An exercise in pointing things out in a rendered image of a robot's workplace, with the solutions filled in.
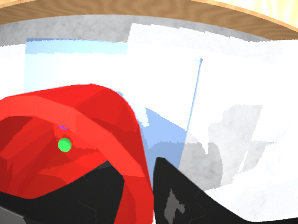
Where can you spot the tan wooden flat bar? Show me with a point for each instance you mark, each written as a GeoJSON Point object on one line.
{"type": "Point", "coordinates": [272, 19]}

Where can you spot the green marble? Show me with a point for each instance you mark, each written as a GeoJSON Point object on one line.
{"type": "Point", "coordinates": [64, 145]}

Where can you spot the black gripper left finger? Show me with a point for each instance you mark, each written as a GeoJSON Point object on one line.
{"type": "Point", "coordinates": [91, 199]}

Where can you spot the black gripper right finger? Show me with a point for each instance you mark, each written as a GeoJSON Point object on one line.
{"type": "Point", "coordinates": [176, 200]}

